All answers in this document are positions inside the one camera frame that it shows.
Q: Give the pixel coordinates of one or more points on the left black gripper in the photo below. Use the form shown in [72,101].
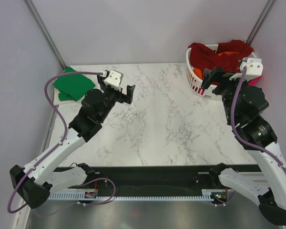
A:
[122,98]

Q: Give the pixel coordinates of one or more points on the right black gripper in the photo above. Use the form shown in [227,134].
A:
[210,76]

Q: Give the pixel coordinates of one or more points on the dark red t shirt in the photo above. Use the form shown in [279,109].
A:
[202,57]

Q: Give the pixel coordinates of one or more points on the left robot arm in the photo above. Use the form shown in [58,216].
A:
[37,180]

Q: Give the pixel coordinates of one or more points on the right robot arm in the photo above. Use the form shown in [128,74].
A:
[243,106]

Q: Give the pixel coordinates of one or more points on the white laundry basket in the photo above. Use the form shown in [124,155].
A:
[195,82]

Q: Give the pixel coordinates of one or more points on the orange t shirt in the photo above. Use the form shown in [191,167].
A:
[199,72]

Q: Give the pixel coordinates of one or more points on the dark red shirt in basket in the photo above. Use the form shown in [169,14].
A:
[236,51]

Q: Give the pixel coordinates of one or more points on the pink garment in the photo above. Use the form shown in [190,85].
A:
[254,81]

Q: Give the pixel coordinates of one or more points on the folded green t shirt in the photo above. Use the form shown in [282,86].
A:
[72,87]

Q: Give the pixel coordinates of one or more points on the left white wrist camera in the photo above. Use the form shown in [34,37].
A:
[113,79]

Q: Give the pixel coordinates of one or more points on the right aluminium frame post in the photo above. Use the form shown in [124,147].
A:
[261,19]

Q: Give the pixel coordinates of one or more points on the aluminium frame post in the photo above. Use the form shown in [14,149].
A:
[261,19]
[42,27]

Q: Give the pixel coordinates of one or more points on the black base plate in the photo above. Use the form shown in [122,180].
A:
[152,181]

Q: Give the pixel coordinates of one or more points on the white slotted cable duct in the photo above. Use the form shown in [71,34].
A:
[81,195]

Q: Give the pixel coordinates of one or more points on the left aluminium frame post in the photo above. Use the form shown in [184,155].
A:
[42,27]

